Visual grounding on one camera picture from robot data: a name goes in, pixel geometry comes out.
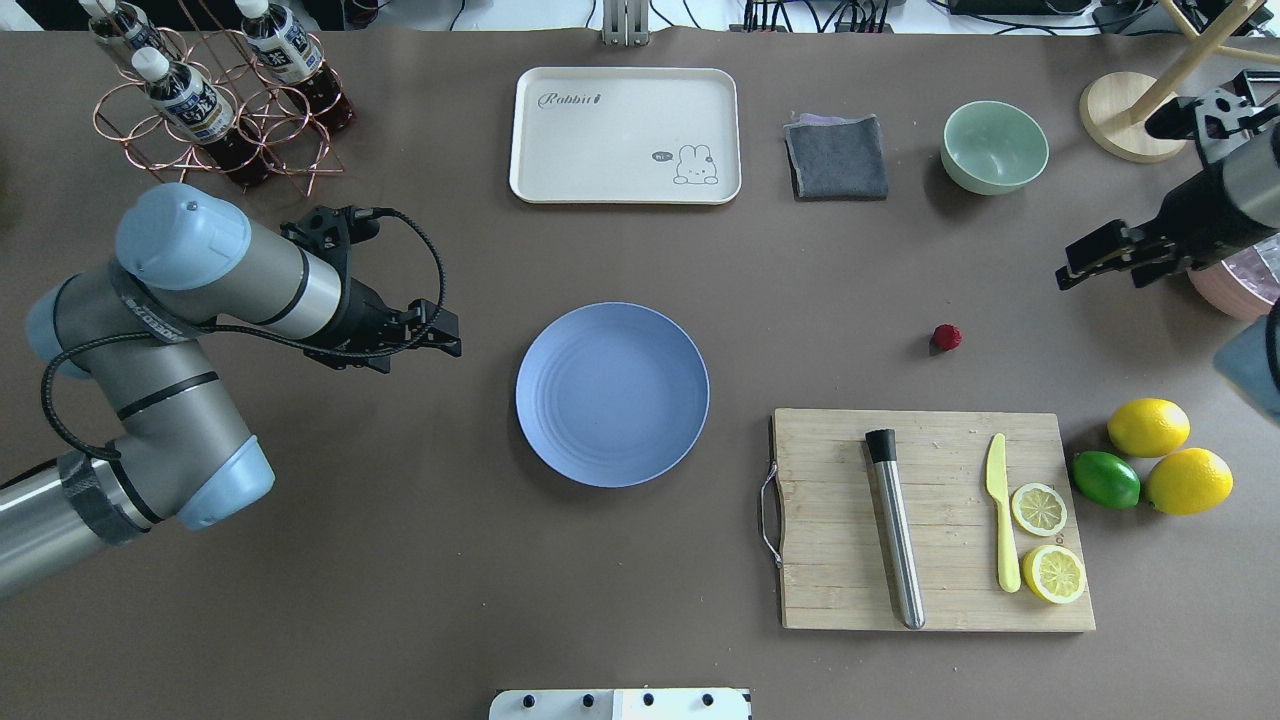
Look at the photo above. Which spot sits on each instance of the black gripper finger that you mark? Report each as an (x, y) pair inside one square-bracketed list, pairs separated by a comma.
[(428, 325)]

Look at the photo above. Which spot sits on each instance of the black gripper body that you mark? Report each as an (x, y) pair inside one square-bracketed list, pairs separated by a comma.
[(366, 312), (1193, 218)]

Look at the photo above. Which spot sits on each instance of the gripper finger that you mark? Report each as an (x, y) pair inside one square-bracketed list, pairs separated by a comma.
[(1114, 247)]

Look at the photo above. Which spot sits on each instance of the red strawberry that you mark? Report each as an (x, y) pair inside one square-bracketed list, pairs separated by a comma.
[(946, 337)]

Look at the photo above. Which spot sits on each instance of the blue plate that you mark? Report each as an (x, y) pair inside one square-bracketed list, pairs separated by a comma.
[(612, 395)]

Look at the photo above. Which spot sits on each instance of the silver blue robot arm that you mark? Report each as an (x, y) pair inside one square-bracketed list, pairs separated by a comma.
[(151, 430), (1250, 360)]

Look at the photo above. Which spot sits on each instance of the pink bowl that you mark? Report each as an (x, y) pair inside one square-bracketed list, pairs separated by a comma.
[(1245, 285)]

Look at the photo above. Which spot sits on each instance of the wooden mug tree stand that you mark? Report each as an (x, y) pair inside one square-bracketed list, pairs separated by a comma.
[(1114, 108)]

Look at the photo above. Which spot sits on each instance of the green bowl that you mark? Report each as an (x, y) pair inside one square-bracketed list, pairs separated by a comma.
[(991, 148)]

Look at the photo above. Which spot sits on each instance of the yellow lemon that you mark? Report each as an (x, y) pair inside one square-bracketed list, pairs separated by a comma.
[(1189, 481), (1148, 427)]

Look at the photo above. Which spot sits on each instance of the green lime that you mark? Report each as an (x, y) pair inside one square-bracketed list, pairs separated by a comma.
[(1106, 479)]

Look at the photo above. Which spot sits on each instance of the beige rabbit tray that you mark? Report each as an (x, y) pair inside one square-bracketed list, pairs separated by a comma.
[(625, 135)]

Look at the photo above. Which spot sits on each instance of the lemon slice upper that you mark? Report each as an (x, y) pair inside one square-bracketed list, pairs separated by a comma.
[(1039, 510)]

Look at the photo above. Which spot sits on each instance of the lemon slice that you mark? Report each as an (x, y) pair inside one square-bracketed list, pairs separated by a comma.
[(1039, 510), (1054, 573)]

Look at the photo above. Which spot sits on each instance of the dark drink bottle front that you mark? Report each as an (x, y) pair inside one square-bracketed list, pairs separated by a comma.
[(198, 109)]

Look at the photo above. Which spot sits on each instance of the dark drink bottle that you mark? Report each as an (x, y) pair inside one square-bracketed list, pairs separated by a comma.
[(120, 29), (198, 109), (296, 62)]

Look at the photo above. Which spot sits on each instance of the grey folded cloth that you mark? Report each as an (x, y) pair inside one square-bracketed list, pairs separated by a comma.
[(835, 158)]

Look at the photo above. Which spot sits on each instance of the steel muddler black tip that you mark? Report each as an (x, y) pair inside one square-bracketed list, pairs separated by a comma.
[(906, 583)]

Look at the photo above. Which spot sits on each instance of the dark drink bottle middle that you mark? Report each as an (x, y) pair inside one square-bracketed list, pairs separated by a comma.
[(296, 62)]

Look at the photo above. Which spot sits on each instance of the lemon slice lower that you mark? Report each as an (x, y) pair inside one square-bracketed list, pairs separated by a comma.
[(1054, 573)]

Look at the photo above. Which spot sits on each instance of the yellow plastic knife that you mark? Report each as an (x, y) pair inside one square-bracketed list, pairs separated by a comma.
[(997, 487)]

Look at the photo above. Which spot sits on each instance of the wooden cutting board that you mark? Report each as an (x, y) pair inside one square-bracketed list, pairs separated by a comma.
[(832, 555)]

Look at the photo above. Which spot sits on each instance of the dark drink bottle back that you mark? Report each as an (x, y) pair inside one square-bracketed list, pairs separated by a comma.
[(120, 29)]

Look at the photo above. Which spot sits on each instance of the copper wire bottle rack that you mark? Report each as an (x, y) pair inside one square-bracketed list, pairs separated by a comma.
[(274, 113)]

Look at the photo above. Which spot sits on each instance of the aluminium frame post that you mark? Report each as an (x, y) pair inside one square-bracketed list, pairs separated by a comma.
[(625, 23)]

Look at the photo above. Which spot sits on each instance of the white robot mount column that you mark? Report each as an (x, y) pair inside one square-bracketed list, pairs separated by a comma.
[(623, 703)]

